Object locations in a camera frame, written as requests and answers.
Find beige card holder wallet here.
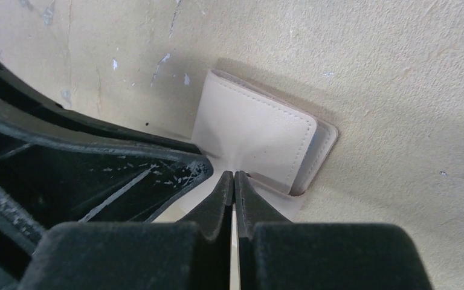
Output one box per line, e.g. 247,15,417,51
167,69,338,289

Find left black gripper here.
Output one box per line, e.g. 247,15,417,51
0,99,213,289

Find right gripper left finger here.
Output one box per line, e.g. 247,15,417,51
19,171,234,289

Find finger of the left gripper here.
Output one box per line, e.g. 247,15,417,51
0,62,201,154

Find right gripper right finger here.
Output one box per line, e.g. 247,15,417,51
234,171,432,289

